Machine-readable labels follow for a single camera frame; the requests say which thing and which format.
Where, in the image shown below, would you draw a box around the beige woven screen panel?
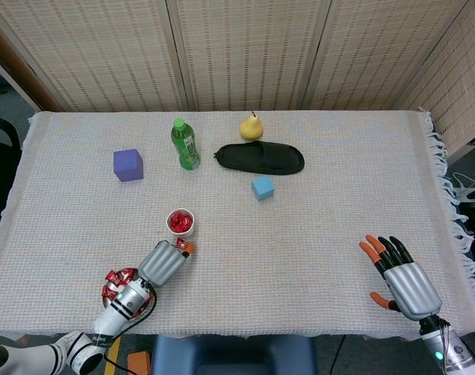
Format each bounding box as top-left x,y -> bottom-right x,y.
303,0 -> 471,113
0,0 -> 184,113
170,0 -> 328,113
397,0 -> 475,157

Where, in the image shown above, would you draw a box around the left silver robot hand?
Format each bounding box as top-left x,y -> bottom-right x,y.
137,240 -> 197,288

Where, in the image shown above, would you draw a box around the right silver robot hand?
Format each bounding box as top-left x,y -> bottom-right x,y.
359,234 -> 444,322

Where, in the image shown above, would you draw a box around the green plastic drink bottle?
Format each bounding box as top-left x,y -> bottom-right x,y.
170,118 -> 202,171

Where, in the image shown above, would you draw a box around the white woven tablecloth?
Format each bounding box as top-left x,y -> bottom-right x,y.
0,108 -> 475,341

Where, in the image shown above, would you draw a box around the light blue foam cube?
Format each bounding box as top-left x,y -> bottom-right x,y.
251,174 -> 276,202

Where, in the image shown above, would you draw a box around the yellow pear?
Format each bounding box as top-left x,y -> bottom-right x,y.
239,111 -> 264,141

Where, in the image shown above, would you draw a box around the black slipper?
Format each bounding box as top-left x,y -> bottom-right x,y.
212,141 -> 305,176

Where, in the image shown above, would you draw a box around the orange block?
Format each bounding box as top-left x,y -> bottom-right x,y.
127,350 -> 152,375

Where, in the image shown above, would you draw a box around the white paper cup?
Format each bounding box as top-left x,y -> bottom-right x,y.
166,208 -> 195,238

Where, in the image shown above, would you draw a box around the purple foam cube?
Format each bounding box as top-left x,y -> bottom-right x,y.
112,148 -> 145,183

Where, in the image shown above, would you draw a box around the red candy packets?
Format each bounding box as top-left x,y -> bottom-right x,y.
102,268 -> 139,302

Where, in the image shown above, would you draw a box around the round silver metal plate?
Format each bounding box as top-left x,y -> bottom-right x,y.
100,267 -> 153,314

